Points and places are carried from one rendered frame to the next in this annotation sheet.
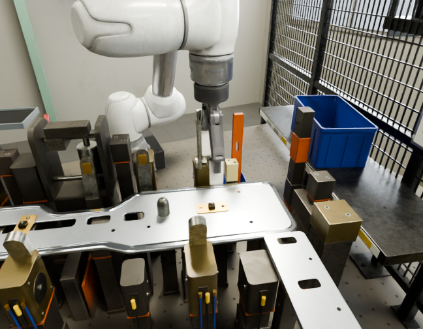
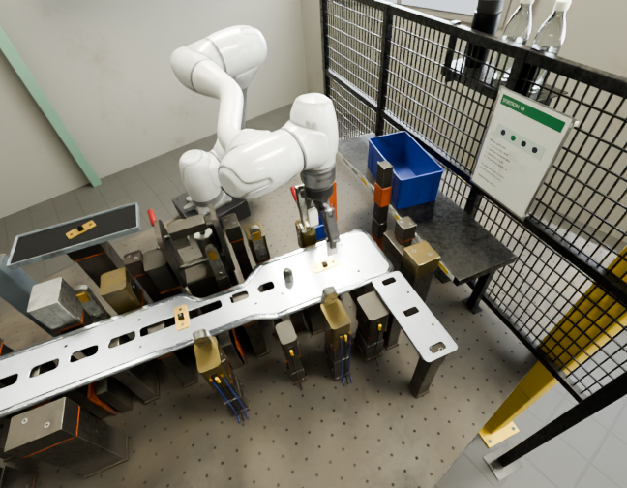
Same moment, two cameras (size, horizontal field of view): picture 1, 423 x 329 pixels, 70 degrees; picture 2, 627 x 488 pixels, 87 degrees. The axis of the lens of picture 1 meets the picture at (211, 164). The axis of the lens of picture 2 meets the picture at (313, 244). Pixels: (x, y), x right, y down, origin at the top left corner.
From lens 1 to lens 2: 36 cm
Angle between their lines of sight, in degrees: 17
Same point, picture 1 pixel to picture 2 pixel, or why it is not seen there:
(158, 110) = not seen: hidden behind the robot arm
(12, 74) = (16, 120)
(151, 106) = not seen: hidden behind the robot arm
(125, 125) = (204, 185)
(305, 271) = (406, 302)
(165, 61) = not seen: hidden behind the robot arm
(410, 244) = (474, 266)
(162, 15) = (290, 163)
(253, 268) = (370, 308)
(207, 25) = (318, 154)
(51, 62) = (60, 97)
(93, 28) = (245, 189)
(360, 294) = (439, 295)
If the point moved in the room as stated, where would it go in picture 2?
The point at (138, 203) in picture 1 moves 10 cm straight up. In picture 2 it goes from (263, 274) to (257, 254)
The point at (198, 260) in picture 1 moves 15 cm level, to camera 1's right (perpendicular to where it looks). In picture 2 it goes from (334, 315) to (386, 302)
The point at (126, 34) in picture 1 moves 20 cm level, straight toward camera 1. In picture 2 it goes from (268, 185) to (314, 247)
